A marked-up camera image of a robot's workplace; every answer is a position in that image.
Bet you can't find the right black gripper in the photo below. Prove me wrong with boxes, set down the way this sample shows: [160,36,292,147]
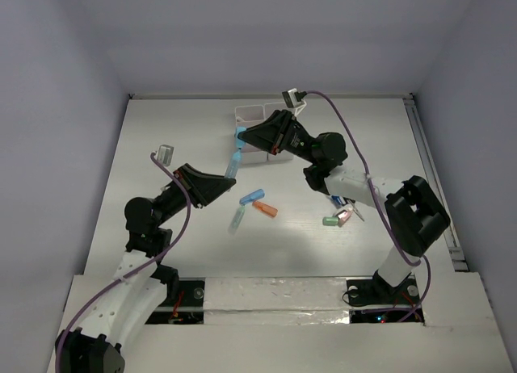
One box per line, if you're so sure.
[235,108,319,165]

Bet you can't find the white organizer tray left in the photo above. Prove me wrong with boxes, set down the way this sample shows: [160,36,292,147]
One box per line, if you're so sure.
[235,105,267,165]

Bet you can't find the white organizer tray right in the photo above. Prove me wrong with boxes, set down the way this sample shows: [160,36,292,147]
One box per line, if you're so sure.
[264,103,294,161]

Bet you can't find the orange highlighter marker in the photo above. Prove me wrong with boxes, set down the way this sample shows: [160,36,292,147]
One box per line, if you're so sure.
[252,200,278,218]

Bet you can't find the pink white correction tape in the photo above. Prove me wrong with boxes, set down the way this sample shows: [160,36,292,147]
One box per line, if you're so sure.
[334,204,354,227]

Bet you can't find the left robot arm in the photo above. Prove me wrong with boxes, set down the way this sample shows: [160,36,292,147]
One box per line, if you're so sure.
[55,164,236,372]

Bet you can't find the light blue marker cap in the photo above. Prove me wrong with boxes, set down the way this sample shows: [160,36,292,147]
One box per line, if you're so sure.
[234,127,246,150]

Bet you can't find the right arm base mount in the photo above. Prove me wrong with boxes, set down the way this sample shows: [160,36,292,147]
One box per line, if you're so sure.
[342,277,424,324]

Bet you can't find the blue highlighter marker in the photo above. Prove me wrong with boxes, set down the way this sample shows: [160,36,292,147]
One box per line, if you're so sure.
[239,189,265,205]

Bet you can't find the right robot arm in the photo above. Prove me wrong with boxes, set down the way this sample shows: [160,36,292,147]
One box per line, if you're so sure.
[238,110,451,302]

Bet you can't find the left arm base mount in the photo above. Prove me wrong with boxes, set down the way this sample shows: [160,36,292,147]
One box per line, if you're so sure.
[153,279,205,325]

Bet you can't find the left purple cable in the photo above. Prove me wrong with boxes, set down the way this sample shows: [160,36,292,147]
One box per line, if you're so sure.
[54,153,191,368]

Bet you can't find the clear glue bottle blue cap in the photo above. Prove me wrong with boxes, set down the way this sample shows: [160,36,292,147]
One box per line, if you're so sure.
[330,195,347,209]

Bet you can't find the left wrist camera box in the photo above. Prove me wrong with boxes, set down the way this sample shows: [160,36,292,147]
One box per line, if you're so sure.
[154,145,174,167]

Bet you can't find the white organizer tray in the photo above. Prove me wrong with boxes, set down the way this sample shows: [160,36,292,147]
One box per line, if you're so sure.
[235,105,267,165]
[264,103,294,161]

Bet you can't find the green eraser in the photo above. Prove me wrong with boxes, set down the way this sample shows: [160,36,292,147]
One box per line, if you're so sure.
[322,216,339,226]

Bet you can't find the light blue marker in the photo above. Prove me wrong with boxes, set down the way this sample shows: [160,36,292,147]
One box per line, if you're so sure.
[225,148,242,178]

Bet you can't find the green clear highlighter marker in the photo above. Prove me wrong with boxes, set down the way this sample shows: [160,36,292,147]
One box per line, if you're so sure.
[228,205,246,234]

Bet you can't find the black handled scissors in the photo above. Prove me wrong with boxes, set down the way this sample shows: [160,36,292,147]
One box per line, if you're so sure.
[348,199,365,222]

